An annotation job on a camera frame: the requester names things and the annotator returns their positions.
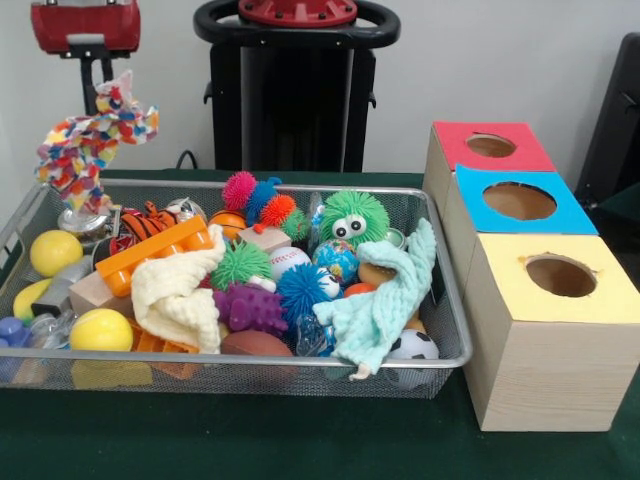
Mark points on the green puffer ball with eyes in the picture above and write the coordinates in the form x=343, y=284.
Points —
x=367, y=207

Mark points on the purple spiky toy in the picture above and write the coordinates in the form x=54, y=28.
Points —
x=247, y=310

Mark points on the green spiky caterpillar toy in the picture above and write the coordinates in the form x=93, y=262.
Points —
x=242, y=262

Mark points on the black stand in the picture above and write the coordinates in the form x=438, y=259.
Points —
x=615, y=125

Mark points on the mint green cloth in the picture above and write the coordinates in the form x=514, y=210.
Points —
x=375, y=310

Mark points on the yellow tennis ball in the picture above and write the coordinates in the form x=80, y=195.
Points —
x=101, y=329

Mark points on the colourful confetti print cloth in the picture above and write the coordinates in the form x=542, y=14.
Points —
x=80, y=145

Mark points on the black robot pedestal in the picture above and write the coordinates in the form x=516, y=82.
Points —
x=280, y=110

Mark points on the cream yellow cloth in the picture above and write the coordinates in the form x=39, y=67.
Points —
x=170, y=300

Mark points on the smooth yellow ball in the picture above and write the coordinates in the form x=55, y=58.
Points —
x=56, y=253

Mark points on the brown toy football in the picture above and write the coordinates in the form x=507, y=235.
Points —
x=257, y=344

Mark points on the wooden box with three holes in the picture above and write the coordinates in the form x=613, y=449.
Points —
x=550, y=380

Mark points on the multicolour spiky caterpillar toy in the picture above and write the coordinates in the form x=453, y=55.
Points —
x=275, y=207

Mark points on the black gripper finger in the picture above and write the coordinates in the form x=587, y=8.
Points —
x=89, y=85
x=107, y=70

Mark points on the shallow mesh bin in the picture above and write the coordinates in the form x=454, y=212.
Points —
x=250, y=372

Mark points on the orange toy brick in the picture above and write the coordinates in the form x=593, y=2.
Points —
x=150, y=250

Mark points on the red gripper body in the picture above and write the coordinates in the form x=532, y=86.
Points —
x=85, y=22

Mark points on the small soccer ball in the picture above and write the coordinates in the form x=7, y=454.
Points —
x=414, y=345

